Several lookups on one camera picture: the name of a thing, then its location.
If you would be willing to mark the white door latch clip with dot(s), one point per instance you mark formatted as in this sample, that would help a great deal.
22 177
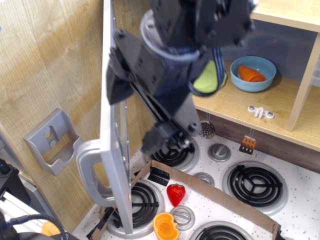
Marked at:
260 112

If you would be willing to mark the front right stove burner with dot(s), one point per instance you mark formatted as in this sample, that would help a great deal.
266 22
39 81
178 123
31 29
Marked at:
220 230

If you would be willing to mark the grey front stove knob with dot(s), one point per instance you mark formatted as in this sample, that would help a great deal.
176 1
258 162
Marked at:
184 217

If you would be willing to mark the grey stove knob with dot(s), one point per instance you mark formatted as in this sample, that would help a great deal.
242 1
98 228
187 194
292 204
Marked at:
205 177
219 153
184 217

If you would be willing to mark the orange toy carrot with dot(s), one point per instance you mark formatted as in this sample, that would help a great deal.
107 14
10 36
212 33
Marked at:
250 75

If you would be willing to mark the grey middle stove knob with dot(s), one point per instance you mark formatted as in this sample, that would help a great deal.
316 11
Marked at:
205 177

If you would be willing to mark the orange toy fruit half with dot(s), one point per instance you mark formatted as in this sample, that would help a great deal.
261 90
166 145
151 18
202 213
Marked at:
165 226

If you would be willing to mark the stove burner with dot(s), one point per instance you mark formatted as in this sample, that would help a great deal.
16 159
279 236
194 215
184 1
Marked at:
184 160
256 184
147 202
220 230

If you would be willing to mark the front left stove burner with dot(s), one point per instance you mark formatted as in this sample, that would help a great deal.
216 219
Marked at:
147 202

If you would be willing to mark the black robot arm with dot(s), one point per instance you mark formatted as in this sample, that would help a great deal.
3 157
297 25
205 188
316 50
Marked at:
178 40

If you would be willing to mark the blue toy bowl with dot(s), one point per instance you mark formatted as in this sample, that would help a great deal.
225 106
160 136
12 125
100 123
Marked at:
262 65

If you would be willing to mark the green toy plate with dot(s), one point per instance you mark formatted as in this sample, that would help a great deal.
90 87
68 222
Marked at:
207 83

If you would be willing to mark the back right stove burner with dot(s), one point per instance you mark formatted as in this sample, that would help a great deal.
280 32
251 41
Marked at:
256 184

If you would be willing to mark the grey back stove knob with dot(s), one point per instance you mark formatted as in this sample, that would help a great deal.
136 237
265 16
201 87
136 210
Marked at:
219 153

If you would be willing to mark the black equipment on left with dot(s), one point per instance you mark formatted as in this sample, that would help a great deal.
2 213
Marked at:
11 183

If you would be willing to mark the orange toy spatula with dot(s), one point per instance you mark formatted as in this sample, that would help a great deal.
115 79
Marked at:
248 143

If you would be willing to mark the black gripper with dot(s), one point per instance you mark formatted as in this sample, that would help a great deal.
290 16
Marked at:
162 86

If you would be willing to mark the grey wall phone holder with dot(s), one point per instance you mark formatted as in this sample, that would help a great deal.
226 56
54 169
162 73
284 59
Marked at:
50 132

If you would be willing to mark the red toy strawberry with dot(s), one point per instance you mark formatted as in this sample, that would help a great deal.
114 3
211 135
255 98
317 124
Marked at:
176 193

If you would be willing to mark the brown cardboard barrier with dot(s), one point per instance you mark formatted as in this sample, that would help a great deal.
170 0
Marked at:
207 203

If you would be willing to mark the grey toy microwave door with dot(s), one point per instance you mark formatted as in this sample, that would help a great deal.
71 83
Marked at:
103 163

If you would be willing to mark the silver toy skimmer spoon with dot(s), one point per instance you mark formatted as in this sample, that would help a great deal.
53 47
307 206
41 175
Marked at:
208 130

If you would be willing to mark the back left stove burner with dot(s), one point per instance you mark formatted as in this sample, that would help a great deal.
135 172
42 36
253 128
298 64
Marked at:
184 160

